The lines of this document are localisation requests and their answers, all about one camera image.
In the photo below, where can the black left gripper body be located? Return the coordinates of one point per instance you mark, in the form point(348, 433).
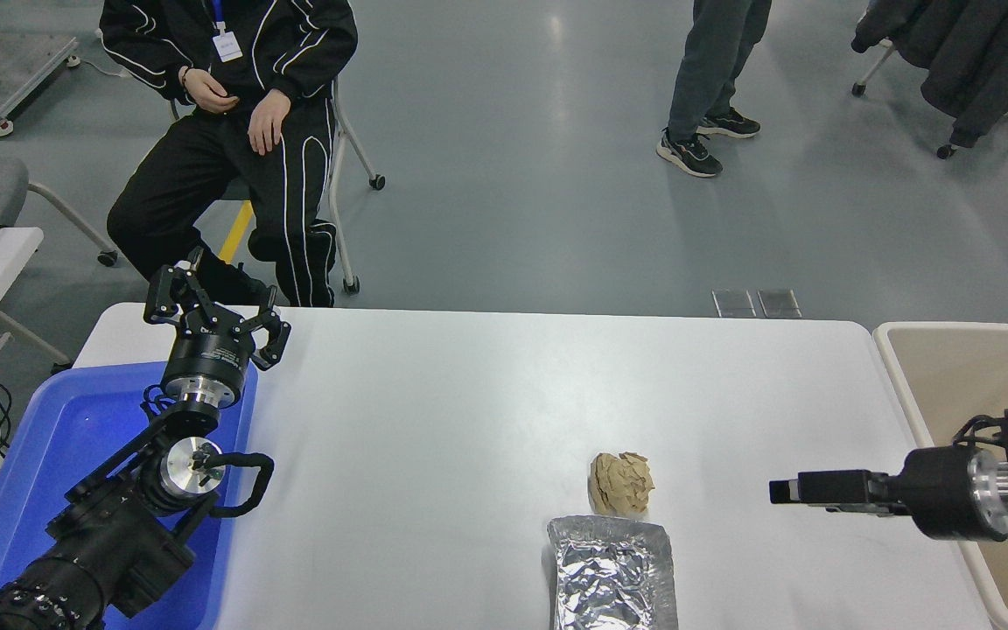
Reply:
point(211, 354)

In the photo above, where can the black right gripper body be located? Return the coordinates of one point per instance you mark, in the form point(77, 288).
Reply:
point(937, 490)

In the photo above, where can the crumpled tan paper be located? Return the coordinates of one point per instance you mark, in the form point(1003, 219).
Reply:
point(619, 483)

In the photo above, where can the seated person's left hand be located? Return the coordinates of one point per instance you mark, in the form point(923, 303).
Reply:
point(268, 118)

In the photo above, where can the seated person's right hand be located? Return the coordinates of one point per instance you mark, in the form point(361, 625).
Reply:
point(208, 92)

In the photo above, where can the large pale bin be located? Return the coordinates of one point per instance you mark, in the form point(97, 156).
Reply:
point(968, 376)

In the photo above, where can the seated person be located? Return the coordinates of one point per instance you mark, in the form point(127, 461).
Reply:
point(206, 175)

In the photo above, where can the blue plastic tray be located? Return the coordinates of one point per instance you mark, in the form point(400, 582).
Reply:
point(58, 446)

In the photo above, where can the clear floor plate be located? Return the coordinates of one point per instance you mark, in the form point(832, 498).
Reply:
point(733, 303)
point(778, 303)

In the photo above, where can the silver foil tray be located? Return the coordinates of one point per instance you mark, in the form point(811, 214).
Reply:
point(609, 577)

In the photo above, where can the white name badge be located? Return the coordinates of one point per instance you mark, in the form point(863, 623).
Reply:
point(227, 46)

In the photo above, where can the white chair holding jacket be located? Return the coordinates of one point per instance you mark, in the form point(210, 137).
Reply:
point(859, 88)

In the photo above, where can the dark grey jacket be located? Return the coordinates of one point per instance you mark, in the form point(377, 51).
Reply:
point(976, 52)

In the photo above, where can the standing person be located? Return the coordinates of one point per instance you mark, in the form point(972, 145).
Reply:
point(714, 61)

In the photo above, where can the aluminium frame cart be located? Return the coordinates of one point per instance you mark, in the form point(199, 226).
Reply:
point(23, 74)

